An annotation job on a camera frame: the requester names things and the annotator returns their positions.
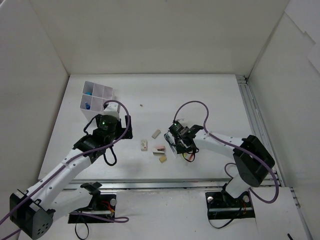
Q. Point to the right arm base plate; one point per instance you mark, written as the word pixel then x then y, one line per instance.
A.
pixel 221 206

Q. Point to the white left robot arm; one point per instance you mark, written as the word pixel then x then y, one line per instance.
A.
pixel 35 209

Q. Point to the white compartment organizer box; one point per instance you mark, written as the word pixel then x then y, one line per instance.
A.
pixel 100 94

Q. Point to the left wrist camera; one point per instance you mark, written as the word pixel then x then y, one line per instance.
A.
pixel 111 109

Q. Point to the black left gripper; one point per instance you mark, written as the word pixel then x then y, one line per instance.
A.
pixel 124 128

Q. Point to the purple cap pen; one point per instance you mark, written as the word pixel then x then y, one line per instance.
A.
pixel 165 136

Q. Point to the aluminium rail front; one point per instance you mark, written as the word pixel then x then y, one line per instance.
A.
pixel 152 184

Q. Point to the pink black eraser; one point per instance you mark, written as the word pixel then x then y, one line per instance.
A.
pixel 159 150

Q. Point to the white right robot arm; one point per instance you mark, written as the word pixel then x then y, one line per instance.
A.
pixel 251 158

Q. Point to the aluminium rail right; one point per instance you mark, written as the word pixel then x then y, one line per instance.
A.
pixel 255 120

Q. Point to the white eraser red label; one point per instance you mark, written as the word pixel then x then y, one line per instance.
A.
pixel 143 145

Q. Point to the aluminium rail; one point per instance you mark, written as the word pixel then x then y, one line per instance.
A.
pixel 255 120
pixel 152 184

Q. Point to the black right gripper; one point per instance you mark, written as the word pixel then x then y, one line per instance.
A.
pixel 178 144

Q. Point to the small tan eraser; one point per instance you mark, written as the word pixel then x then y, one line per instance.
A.
pixel 163 159

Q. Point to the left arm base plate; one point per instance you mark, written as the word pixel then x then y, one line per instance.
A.
pixel 104 206

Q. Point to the beige long eraser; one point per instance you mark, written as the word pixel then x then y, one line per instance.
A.
pixel 156 134

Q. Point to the teal cap pen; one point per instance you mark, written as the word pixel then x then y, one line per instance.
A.
pixel 172 145

